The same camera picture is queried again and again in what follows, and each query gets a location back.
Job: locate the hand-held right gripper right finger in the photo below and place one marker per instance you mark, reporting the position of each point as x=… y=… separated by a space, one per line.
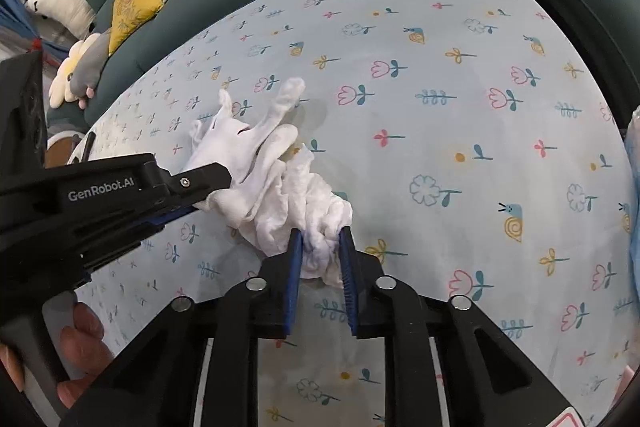
x=347 y=277

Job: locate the white tissue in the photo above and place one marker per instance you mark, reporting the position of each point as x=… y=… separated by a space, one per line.
x=305 y=202

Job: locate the person's left hand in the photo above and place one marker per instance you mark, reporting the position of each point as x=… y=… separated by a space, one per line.
x=85 y=352

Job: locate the white plush toy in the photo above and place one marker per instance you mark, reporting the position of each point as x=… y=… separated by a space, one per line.
x=60 y=7

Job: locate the white cloth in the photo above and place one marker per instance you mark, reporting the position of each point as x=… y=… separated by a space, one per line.
x=240 y=157

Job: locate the yellow embroidered cushion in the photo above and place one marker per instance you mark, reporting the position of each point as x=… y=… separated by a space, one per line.
x=135 y=2

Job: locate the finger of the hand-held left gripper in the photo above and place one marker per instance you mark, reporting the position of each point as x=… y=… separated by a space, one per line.
x=200 y=184
x=165 y=219

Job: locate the white flower pillow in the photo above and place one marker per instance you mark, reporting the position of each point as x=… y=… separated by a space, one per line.
x=65 y=77

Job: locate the red tassel ornament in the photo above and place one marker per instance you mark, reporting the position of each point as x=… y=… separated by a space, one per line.
x=35 y=43

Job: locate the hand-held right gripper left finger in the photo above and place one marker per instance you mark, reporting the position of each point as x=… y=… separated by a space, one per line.
x=295 y=277

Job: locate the floral light blue tablecloth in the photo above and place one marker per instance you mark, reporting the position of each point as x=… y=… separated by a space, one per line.
x=450 y=132

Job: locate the grey plush toy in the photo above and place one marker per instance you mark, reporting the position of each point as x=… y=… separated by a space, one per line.
x=90 y=67

